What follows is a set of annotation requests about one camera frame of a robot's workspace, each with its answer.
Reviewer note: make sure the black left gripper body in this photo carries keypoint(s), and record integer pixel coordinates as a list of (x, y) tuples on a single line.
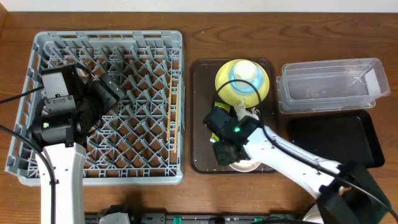
[(109, 89)]

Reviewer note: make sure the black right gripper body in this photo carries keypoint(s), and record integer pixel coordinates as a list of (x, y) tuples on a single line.
[(224, 156)]

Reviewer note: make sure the green orange snack wrapper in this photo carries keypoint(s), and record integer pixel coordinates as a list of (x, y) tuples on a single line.
[(226, 107)]

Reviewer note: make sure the white napkin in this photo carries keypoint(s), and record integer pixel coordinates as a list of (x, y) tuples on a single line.
[(241, 111)]

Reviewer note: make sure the white bowl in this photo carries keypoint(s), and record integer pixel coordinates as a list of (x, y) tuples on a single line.
[(245, 165)]

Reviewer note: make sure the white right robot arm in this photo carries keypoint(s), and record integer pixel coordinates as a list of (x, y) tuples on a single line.
[(344, 193)]

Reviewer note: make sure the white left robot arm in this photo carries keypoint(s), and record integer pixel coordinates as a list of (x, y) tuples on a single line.
[(61, 174)]

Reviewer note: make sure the grey plastic dishwasher rack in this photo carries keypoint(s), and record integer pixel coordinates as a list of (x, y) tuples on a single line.
[(128, 146)]

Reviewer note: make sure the black waste tray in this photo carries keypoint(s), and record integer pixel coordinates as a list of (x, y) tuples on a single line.
[(339, 137)]

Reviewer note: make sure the yellow plate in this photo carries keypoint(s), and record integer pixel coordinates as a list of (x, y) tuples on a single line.
[(231, 97)]

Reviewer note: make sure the light blue small plate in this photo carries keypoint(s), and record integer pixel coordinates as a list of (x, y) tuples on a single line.
[(236, 88)]

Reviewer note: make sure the white cup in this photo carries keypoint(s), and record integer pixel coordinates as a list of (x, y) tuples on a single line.
[(244, 70)]

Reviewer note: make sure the dark brown serving tray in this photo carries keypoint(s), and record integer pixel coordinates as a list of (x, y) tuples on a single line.
[(203, 73)]

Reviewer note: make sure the clear plastic bin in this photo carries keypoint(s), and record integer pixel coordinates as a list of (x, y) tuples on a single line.
[(331, 85)]

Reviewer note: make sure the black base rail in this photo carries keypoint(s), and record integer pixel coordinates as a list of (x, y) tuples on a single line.
[(158, 216)]

